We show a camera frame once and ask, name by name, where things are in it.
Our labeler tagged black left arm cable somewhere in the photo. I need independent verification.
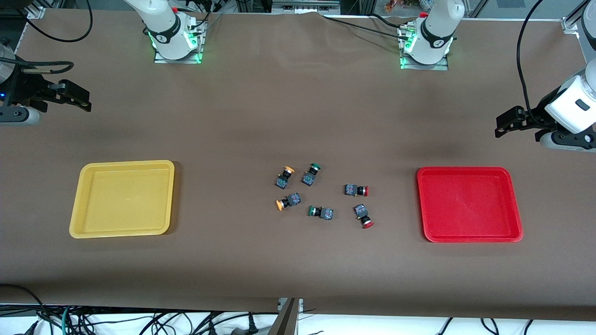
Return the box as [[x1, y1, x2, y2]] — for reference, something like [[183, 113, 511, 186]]
[[516, 0, 546, 128]]

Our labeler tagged yellow push button switch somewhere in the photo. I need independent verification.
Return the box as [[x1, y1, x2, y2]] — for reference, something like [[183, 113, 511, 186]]
[[275, 166, 295, 190], [276, 193, 302, 212]]

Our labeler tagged red plastic tray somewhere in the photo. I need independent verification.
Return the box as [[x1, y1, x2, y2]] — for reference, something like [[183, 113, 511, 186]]
[[416, 167, 524, 243]]

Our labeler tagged yellow plastic tray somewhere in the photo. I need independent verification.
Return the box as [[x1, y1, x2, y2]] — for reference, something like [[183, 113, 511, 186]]
[[69, 160, 176, 239]]

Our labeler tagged green push button switch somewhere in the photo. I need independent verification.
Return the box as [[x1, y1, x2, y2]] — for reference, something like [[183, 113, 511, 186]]
[[308, 205, 334, 221], [301, 163, 322, 187]]

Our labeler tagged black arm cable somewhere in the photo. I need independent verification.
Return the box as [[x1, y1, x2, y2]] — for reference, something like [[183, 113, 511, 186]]
[[516, 0, 546, 128], [0, 0, 94, 75]]

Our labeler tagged thick black cable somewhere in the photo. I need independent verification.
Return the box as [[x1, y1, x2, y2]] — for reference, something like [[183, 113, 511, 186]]
[[0, 283, 52, 335]]

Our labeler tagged aluminium profile bracket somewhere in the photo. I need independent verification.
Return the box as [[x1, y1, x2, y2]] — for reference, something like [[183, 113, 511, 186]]
[[276, 298, 304, 335]]

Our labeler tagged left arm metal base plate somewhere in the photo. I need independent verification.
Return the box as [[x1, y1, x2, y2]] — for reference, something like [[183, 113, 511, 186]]
[[399, 24, 450, 71]]

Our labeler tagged black plug cable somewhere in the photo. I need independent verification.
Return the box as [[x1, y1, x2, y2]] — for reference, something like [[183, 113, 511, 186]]
[[205, 311, 280, 335]]

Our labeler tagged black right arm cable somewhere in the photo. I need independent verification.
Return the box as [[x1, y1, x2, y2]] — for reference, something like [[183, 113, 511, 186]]
[[0, 0, 94, 75]]

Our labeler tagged brown table cover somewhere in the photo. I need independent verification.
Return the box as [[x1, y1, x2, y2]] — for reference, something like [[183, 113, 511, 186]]
[[0, 8, 596, 322]]

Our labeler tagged grey metal frame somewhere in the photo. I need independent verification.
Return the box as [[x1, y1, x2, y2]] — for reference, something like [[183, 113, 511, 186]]
[[271, 0, 341, 15]]

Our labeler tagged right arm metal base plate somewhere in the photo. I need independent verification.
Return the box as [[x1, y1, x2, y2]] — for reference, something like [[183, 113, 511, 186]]
[[154, 19, 204, 64]]

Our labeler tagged black cable on table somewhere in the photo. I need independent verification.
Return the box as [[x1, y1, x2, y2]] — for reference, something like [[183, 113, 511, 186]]
[[319, 12, 413, 39]]

